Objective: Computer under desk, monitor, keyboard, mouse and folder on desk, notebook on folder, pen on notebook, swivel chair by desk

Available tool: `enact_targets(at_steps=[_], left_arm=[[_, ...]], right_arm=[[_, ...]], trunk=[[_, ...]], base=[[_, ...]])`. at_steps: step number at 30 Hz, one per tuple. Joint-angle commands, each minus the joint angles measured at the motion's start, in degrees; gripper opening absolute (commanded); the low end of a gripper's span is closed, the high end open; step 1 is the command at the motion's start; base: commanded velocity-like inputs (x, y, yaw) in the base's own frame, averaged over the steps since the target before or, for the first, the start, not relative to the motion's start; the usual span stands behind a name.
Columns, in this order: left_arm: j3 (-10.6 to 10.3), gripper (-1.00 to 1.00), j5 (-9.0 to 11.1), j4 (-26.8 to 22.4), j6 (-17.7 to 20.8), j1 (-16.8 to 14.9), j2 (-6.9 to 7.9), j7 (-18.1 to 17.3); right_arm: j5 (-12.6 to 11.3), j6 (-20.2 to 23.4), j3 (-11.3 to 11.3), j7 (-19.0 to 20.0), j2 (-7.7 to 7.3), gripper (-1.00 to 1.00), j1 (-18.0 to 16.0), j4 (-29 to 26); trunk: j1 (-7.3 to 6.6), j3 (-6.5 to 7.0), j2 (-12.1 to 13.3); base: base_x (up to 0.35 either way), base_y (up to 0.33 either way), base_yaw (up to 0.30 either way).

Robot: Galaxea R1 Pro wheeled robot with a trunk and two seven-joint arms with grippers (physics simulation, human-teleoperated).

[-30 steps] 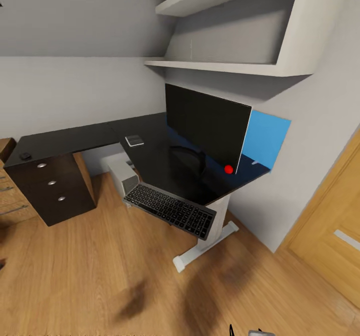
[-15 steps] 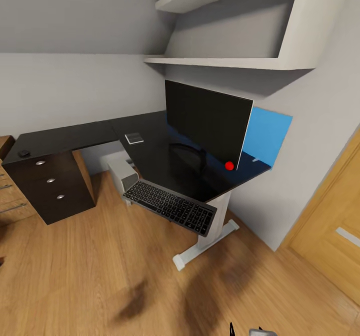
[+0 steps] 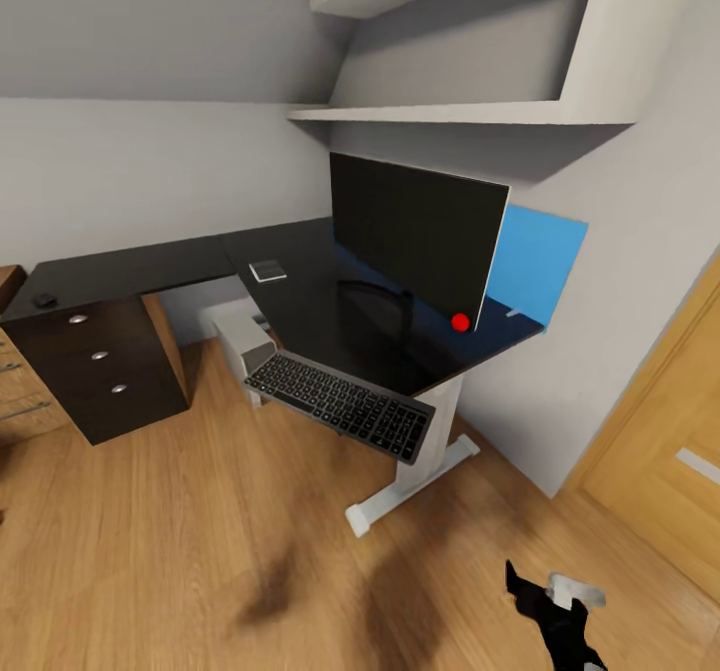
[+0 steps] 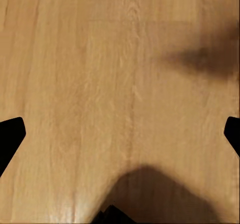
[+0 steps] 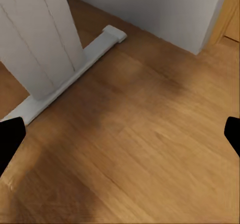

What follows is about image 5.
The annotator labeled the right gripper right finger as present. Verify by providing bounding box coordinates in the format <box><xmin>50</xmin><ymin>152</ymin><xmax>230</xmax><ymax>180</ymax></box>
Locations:
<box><xmin>224</xmin><ymin>117</ymin><xmax>240</xmax><ymax>157</ymax></box>

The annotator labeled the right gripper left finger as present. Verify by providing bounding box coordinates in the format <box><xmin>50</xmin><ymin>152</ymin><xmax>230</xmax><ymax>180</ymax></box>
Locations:
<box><xmin>0</xmin><ymin>117</ymin><xmax>26</xmax><ymax>176</ymax></box>

